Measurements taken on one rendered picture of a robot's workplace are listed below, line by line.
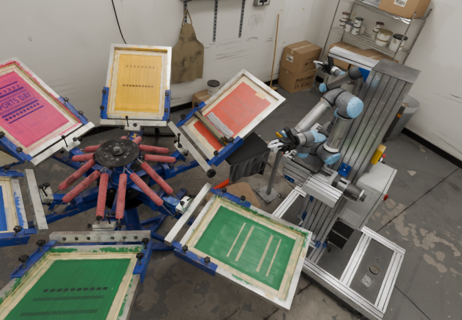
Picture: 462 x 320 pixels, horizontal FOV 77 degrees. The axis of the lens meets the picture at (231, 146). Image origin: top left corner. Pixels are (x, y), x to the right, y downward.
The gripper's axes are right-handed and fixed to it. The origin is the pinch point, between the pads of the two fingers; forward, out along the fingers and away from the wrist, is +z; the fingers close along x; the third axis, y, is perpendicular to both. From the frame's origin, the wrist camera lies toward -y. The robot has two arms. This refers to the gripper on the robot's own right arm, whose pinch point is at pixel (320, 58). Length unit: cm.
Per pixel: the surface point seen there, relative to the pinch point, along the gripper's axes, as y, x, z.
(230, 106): 20, -96, -4
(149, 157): 21, -177, -32
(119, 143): 11, -193, -18
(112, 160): 9, -201, -34
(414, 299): 171, 11, -179
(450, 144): 179, 246, -51
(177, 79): 94, -96, 186
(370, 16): 51, 233, 151
